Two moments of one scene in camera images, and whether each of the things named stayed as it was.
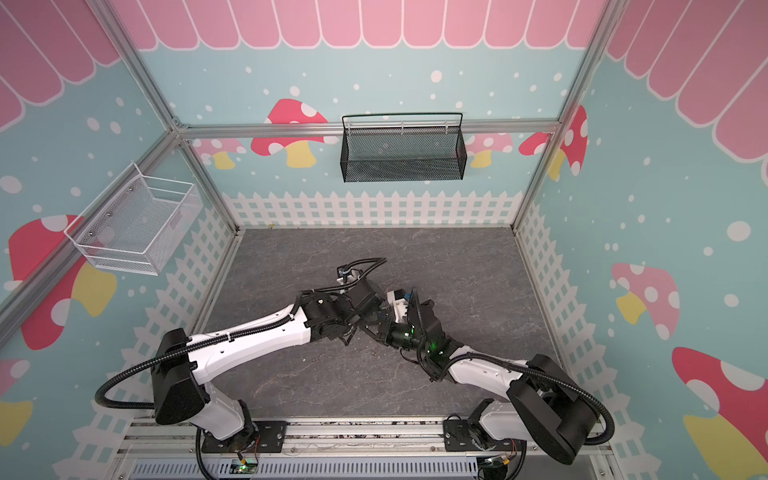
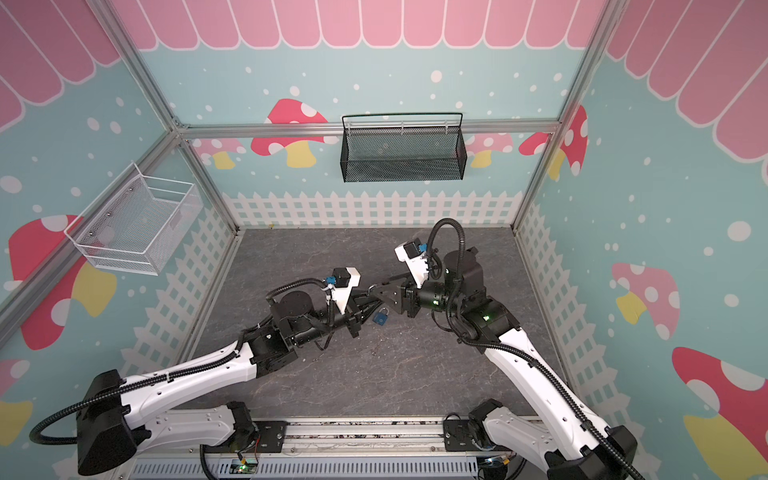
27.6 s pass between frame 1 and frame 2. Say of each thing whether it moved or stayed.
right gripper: moved
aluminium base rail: stayed
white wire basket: stayed
